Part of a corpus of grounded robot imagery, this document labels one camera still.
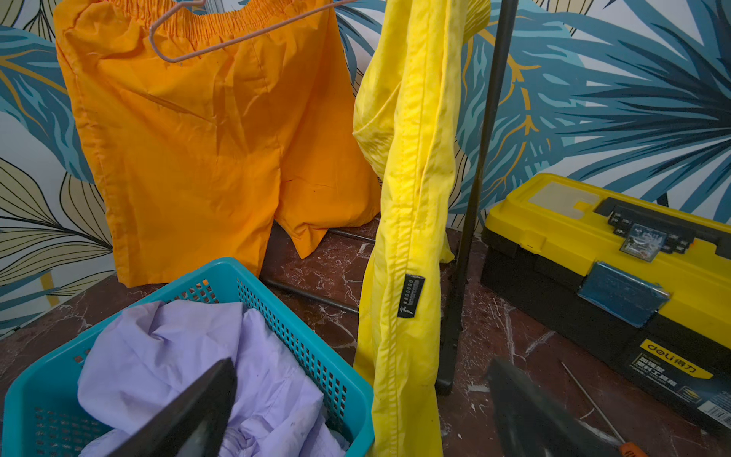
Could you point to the black clothes rack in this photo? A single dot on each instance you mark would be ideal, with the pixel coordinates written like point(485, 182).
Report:
point(451, 327)

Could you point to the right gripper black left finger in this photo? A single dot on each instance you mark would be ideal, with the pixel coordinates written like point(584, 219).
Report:
point(194, 424)

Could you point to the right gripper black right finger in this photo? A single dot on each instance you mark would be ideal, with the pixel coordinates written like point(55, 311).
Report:
point(530, 423)

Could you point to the yellow black plastic toolbox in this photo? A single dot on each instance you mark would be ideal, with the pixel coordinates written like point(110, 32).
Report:
point(643, 288)

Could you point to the orange shorts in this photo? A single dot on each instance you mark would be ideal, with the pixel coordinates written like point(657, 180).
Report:
point(202, 132)

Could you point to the yellow shorts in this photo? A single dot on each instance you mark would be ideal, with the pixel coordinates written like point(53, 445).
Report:
point(405, 122)

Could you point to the purple shorts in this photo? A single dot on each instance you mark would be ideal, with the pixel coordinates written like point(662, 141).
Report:
point(153, 352)

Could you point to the orange handled screwdriver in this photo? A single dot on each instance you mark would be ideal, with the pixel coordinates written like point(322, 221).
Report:
point(626, 448)

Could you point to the teal plastic basket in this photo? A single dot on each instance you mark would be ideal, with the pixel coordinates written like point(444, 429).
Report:
point(42, 416)

